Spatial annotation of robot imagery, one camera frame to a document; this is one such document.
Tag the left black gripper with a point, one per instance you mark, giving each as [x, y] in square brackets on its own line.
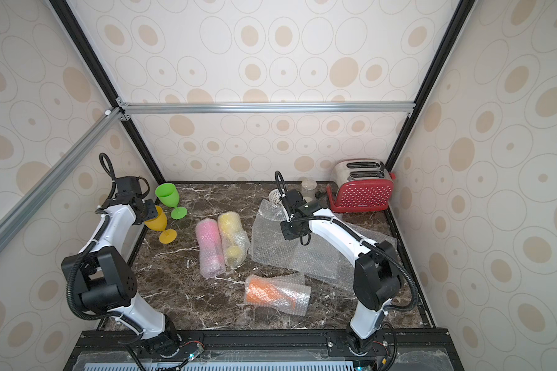
[152, 211]

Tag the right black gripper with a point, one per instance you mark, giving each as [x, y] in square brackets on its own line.
[295, 229]

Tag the green wine glass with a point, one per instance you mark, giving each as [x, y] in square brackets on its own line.
[168, 195]

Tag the clear bubble wrap sheet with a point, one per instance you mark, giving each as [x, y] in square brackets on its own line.
[322, 261]
[268, 244]

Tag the beige bubble glass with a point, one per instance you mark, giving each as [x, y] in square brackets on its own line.
[159, 224]

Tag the orange bubble glass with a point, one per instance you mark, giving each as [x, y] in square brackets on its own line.
[287, 294]

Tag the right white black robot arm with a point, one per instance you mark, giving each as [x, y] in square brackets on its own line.
[381, 283]

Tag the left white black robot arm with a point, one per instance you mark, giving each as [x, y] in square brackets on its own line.
[100, 283]

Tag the yellow bubble wrapped glass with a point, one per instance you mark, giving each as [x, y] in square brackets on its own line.
[234, 239]

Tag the pink bubble wrapped glass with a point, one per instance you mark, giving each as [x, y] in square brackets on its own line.
[211, 254]

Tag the clear jar with powder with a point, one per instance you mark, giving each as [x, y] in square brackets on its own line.
[309, 189]

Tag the white sink strainer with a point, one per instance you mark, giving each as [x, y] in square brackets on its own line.
[276, 198]

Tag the red toaster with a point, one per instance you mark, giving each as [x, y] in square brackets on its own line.
[359, 186]

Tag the horizontal aluminium rail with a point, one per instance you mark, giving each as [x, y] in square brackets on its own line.
[269, 108]

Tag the left diagonal aluminium rail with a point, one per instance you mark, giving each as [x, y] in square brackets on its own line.
[22, 212]

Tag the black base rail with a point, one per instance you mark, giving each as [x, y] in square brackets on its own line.
[320, 349]

